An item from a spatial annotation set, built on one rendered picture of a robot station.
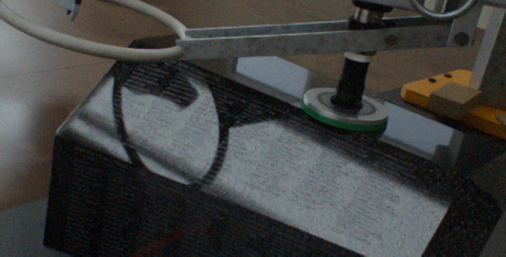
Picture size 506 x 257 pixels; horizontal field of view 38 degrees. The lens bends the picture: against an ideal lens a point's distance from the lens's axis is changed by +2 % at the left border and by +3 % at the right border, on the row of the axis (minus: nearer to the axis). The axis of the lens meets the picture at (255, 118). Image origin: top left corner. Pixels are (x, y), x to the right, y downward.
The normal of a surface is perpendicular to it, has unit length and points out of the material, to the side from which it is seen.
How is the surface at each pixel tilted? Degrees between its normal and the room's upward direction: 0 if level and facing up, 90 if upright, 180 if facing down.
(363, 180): 45
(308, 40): 90
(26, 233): 0
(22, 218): 0
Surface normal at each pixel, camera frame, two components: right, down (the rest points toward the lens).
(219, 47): -0.11, 0.34
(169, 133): -0.26, -0.51
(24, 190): 0.18, -0.92
